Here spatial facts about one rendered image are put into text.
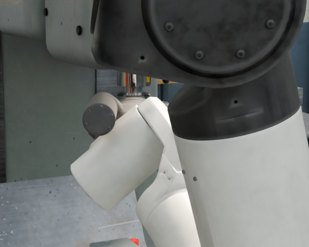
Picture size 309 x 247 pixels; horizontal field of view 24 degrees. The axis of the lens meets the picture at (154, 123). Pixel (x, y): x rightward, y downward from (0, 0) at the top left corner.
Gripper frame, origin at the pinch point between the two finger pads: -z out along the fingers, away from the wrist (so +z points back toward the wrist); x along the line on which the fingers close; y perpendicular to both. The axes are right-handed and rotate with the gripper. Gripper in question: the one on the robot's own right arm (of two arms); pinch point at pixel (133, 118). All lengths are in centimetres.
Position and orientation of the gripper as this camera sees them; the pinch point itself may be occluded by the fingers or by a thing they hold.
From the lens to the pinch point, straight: 99.6
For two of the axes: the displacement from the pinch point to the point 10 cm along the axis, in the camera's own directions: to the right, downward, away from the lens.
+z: 0.2, 1.6, -9.9
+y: 0.0, 9.9, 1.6
